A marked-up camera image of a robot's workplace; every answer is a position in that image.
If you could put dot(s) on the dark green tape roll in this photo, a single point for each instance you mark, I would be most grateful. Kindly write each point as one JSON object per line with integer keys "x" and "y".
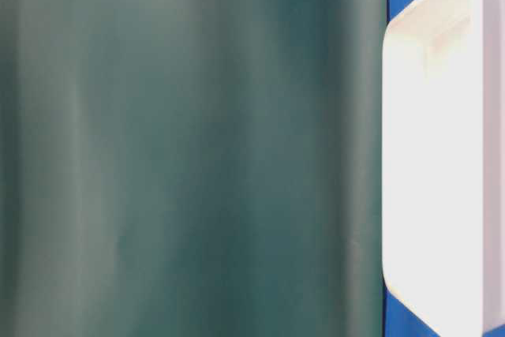
{"x": 191, "y": 167}

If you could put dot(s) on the white plastic case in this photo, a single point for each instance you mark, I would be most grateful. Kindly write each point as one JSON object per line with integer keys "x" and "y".
{"x": 443, "y": 163}

